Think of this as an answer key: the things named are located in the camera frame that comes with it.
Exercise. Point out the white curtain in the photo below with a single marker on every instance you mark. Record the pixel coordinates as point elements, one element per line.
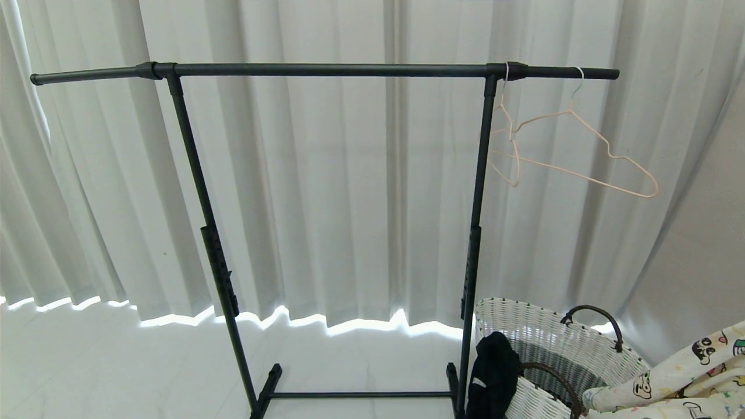
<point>326,174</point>

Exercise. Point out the white laundry basket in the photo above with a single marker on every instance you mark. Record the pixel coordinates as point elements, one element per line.
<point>553,337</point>

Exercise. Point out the pink clothes hanger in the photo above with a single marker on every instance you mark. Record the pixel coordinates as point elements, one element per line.
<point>571,108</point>
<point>517,171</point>

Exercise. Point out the black clothes rack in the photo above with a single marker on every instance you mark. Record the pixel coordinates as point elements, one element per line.
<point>349,70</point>

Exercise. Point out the cream printed garment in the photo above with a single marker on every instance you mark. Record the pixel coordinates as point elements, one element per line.
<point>669,378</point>

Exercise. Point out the black garment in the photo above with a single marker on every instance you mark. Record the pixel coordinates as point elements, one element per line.
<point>492,372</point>

